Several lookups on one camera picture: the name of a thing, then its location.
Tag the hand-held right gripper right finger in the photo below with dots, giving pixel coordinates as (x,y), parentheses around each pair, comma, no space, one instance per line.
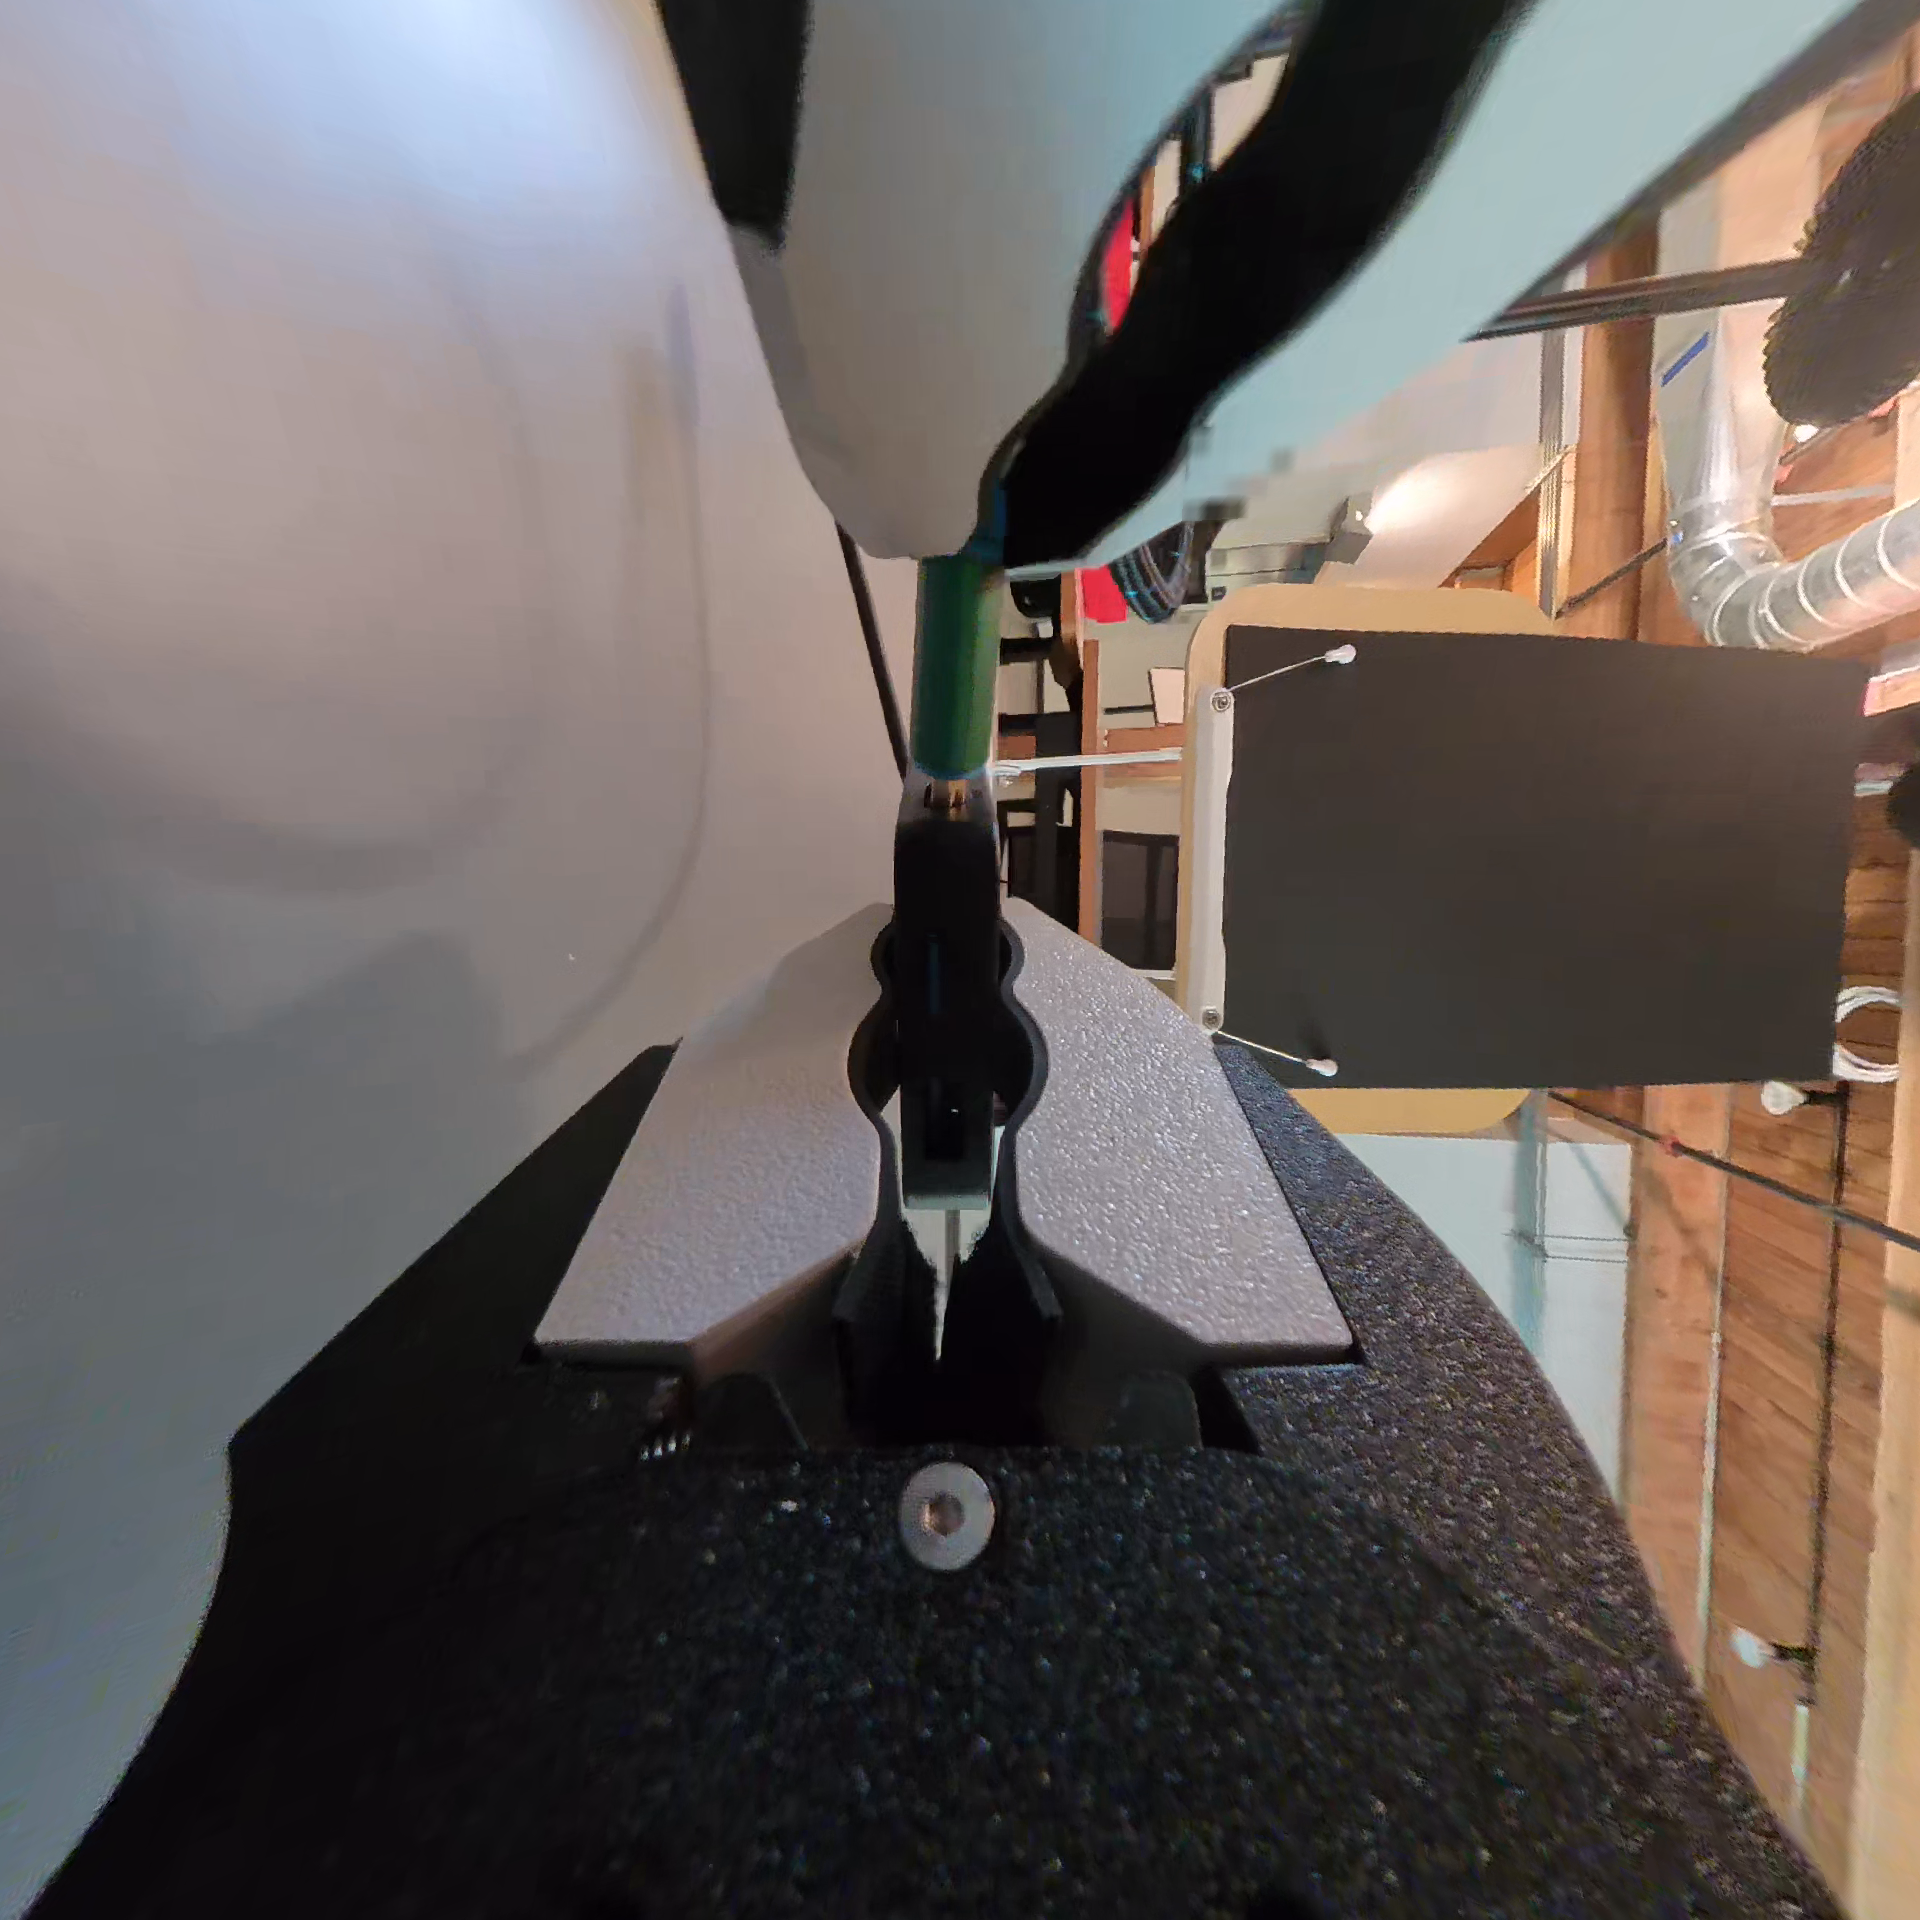
(1157,1170)

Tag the black adapter hub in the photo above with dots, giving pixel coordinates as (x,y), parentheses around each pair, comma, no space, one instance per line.
(945,900)

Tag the silver ventilation duct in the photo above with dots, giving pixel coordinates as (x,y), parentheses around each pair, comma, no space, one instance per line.
(1725,569)

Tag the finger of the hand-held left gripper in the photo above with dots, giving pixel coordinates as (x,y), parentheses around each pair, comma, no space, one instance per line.
(931,301)
(1577,120)

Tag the red storage bin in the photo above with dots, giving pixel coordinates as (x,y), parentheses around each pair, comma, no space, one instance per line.
(1103,594)
(1122,269)

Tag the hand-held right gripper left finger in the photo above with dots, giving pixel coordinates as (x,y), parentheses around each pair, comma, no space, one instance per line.
(721,1187)

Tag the black metal pole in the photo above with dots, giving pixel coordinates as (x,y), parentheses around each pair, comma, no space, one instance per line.
(1649,299)

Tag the black round mesh object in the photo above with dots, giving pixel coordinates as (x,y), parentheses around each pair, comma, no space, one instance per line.
(1852,301)

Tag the black board with wooden frame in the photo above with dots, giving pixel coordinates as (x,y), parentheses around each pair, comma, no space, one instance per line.
(1501,869)

